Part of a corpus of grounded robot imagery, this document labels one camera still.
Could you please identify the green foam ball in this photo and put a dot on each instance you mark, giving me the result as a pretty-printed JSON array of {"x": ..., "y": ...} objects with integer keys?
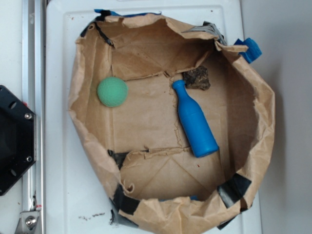
[{"x": 112, "y": 91}]

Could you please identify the brown paper bag tray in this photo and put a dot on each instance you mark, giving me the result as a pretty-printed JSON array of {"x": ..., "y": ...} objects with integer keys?
[{"x": 139, "y": 150}]

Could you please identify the blue plastic bottle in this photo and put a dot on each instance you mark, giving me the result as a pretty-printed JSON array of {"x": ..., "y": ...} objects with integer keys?
[{"x": 194, "y": 123}]

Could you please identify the dark brown rock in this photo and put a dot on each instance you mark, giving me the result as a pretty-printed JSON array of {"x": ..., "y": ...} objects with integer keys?
[{"x": 197, "y": 78}]

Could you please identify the white plastic tray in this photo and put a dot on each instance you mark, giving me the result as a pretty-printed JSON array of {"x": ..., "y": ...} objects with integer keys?
[{"x": 75, "y": 201}]

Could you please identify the blue tape piece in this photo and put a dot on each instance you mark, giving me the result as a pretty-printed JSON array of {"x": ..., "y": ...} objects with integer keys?
[{"x": 253, "y": 52}]

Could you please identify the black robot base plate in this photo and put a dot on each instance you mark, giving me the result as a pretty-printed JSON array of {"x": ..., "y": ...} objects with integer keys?
[{"x": 17, "y": 139}]

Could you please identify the aluminium frame rail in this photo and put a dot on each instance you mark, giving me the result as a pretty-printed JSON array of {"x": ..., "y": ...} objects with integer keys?
[{"x": 32, "y": 216}]

